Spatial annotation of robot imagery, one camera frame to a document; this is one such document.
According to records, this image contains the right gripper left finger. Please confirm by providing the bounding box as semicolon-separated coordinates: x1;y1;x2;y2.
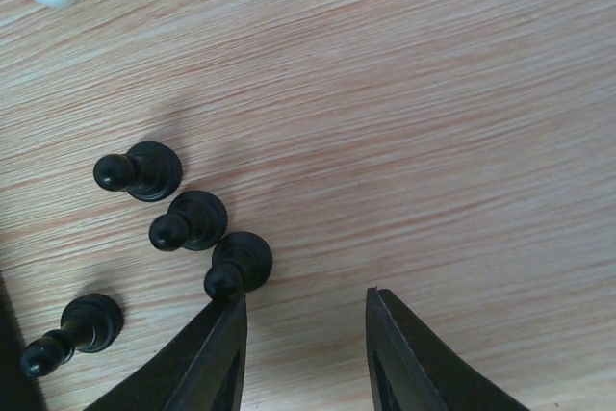
88;295;247;411

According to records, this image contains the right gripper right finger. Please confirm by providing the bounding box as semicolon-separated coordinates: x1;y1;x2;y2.
365;288;527;411

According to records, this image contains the black chess piece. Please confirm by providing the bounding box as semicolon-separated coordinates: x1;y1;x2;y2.
204;231;273;300
20;294;124;378
148;190;228;251
92;141;183;202

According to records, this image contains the black and silver chessboard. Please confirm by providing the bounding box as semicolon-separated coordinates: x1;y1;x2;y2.
1;280;46;411

